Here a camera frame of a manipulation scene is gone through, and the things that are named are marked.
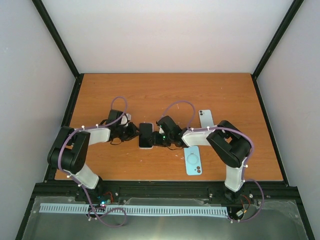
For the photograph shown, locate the light blue cable duct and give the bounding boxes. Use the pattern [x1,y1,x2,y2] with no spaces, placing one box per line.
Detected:
[38,203,228,218]

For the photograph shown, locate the beige phone case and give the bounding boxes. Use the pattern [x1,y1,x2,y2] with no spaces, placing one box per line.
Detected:
[138,122,154,150]

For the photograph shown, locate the small circuit board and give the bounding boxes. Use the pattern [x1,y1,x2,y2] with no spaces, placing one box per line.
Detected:
[98,191,114,207]

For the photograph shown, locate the light blue phone case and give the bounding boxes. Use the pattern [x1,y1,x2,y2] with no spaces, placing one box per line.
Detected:
[184,146,203,176]

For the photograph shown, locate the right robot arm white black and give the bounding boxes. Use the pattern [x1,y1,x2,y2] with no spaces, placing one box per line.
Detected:
[150,115,255,196]

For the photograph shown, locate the black screen phone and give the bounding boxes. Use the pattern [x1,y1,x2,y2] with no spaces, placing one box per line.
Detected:
[139,123,153,148]

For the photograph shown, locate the black aluminium frame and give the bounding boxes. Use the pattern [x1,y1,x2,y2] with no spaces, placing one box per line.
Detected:
[16,0,315,240]

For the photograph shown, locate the right small connector wires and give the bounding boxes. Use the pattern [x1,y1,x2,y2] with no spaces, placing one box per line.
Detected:
[234,197,253,220]

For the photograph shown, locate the light blue phone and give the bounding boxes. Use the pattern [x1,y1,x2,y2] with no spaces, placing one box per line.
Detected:
[198,109,215,128]

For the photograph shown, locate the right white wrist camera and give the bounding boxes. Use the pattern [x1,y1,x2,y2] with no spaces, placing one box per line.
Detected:
[159,126,165,134]

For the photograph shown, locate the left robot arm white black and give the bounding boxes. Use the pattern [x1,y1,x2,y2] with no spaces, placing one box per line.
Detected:
[47,109,140,202]

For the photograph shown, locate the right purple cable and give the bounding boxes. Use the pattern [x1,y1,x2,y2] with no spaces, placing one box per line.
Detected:
[162,100,265,223]

